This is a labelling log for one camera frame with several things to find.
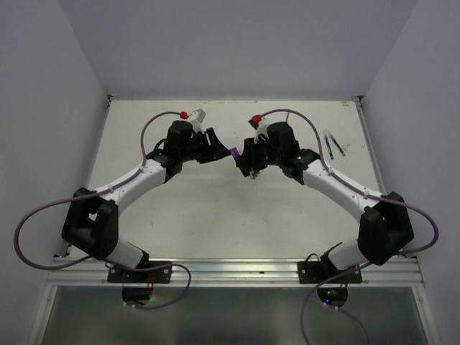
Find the aluminium mounting rail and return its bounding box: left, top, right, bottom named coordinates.
left=46, top=258, right=424, bottom=288

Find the purple capped black marker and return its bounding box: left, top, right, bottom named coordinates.
left=230, top=147, right=241, bottom=160

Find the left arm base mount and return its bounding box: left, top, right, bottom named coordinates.
left=107, top=261, right=172, bottom=306

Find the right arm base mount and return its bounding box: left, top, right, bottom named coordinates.
left=297, top=244, right=363, bottom=308

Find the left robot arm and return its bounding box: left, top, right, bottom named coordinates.
left=61, top=120, right=231, bottom=282

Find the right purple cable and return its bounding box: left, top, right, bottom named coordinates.
left=258, top=109, right=440, bottom=345

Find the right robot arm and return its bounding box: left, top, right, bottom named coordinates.
left=231, top=122, right=414, bottom=282

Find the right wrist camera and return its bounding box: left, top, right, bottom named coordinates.
left=249, top=115, right=271, bottom=143

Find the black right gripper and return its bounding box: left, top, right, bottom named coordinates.
left=237, top=133, right=284, bottom=170

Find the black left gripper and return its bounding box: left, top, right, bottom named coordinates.
left=179, top=126, right=229, bottom=163

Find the teal gel pen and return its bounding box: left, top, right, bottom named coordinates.
left=328, top=132, right=346, bottom=157

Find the dark blue gel pen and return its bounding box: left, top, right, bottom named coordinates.
left=323, top=130, right=334, bottom=160

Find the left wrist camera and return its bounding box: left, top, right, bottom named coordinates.
left=187, top=109, right=206, bottom=134

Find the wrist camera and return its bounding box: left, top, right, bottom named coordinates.
left=249, top=115, right=271, bottom=143
left=187, top=109, right=206, bottom=134

